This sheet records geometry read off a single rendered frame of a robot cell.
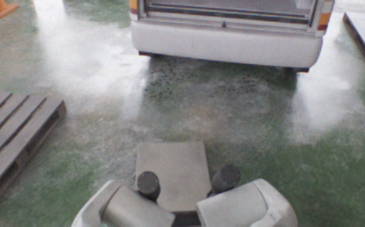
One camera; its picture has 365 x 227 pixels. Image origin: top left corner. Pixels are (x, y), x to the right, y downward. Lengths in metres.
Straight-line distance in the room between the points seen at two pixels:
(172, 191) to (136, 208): 1.09
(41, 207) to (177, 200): 0.78
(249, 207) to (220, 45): 1.92
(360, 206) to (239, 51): 1.27
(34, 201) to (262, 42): 1.80
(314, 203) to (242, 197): 1.45
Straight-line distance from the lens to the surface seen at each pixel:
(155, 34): 2.40
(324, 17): 2.39
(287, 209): 0.45
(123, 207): 0.48
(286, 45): 2.35
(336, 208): 1.96
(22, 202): 1.97
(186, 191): 1.56
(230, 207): 0.48
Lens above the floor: 1.45
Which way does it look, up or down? 39 degrees down
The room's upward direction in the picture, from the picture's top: 1 degrees clockwise
